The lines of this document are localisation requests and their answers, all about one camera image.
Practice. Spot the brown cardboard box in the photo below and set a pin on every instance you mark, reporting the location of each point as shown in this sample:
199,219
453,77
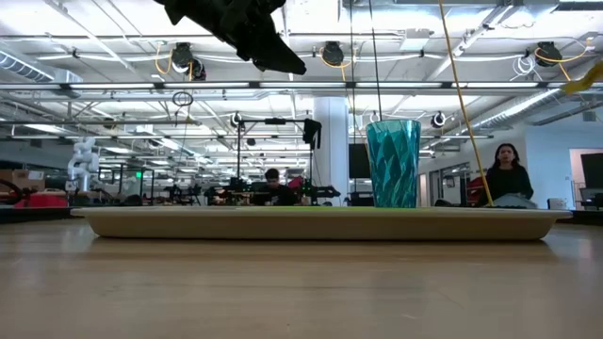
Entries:
23,181

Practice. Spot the black wall monitor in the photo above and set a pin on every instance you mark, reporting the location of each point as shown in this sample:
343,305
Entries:
359,162

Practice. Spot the red storage bin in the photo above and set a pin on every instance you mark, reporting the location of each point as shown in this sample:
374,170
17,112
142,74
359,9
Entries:
44,200

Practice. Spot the black distant robot arm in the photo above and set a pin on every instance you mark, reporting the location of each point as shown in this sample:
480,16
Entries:
325,192

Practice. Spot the black camera rig stand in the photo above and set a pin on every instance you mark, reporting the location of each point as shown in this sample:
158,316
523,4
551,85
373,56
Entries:
312,132

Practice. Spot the beige plastic tray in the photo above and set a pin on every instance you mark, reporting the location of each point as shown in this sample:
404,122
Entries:
306,226

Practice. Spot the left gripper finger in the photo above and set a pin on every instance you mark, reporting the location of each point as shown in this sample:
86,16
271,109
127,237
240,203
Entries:
271,54

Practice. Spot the black aluminium table frame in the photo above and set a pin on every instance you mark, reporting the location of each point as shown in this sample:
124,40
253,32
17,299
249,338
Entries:
33,214

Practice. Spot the teal faceted plastic cup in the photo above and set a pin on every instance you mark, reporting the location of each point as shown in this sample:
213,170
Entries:
393,165

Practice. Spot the silver ceiling air duct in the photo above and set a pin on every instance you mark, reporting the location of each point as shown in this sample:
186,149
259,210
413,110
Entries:
28,68
518,110

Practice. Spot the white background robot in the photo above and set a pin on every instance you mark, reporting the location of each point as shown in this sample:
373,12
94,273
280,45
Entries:
85,160

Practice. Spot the white building column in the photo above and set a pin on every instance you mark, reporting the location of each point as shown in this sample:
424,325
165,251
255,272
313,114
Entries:
330,122

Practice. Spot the shelf with red bins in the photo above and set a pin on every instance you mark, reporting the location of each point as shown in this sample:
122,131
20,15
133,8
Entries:
475,186

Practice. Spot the person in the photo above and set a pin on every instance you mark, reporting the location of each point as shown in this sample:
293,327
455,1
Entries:
273,193
506,181

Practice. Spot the long ceiling light bar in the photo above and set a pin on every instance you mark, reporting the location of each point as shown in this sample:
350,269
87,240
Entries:
301,85

